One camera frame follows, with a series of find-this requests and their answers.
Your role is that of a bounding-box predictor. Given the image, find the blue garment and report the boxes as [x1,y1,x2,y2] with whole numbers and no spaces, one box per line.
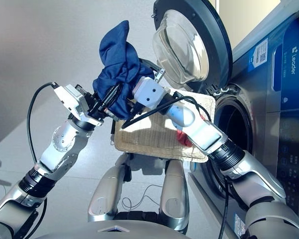
[92,20,155,120]

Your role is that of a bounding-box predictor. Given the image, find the red garment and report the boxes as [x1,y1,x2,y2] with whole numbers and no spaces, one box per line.
[176,113,208,148]

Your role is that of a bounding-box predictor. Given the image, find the round washing machine door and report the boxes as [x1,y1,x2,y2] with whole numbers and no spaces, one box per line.
[151,0,234,93]

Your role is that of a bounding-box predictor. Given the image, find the pale woven laundry basket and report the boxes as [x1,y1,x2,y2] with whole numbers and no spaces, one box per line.
[113,87,217,164]

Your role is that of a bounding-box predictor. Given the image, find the grey washing machine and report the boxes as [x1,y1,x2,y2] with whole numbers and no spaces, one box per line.
[188,0,299,239]

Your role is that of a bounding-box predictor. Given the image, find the silver robot leg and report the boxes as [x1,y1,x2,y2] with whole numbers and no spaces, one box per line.
[87,152,131,223]
[160,159,190,235]

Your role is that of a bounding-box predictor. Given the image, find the grey robot torso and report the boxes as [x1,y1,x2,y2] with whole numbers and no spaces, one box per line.
[31,219,185,239]

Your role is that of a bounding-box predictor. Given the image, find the thin floor cable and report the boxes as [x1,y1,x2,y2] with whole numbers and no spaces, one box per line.
[121,183,165,212]

